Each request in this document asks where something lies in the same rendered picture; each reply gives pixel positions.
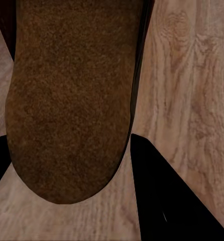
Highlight sandal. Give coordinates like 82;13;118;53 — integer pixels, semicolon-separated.
0;0;155;205

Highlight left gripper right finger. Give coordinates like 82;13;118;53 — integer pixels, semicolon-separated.
130;134;224;241

